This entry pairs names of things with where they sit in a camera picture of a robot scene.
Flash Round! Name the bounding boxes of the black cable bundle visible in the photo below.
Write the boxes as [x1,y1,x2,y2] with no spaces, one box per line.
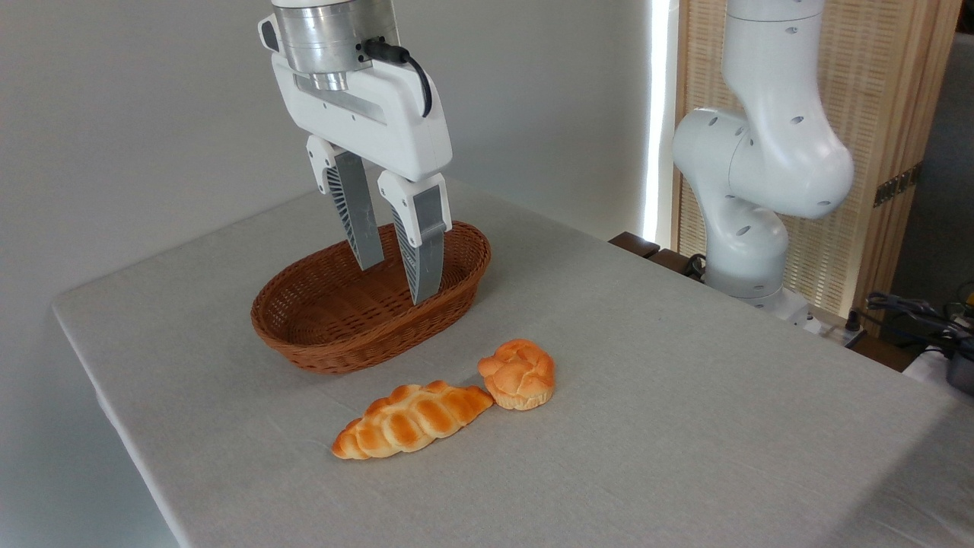
[846,291,974,360]

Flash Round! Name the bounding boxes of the round knotted bread bun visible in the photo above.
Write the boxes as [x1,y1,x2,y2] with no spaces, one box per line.
[477,338,557,413]

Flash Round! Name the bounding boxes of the wooden slatted folding screen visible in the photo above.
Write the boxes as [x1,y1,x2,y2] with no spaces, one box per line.
[673,0,964,322]

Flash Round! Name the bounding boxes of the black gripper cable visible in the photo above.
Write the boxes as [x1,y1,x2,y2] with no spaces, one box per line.
[361,38,434,119]

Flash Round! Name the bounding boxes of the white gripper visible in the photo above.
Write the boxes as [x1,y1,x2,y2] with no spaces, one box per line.
[258,14,454,306]

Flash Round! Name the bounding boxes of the light grey tablecloth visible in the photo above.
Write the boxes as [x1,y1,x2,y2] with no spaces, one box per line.
[51,160,974,548]

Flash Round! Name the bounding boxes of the long braided bread loaf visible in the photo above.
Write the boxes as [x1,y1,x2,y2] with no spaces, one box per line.
[331,380,496,461]

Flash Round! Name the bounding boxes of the brown oval wicker basket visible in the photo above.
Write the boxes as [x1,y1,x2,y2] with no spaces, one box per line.
[250,220,492,375]

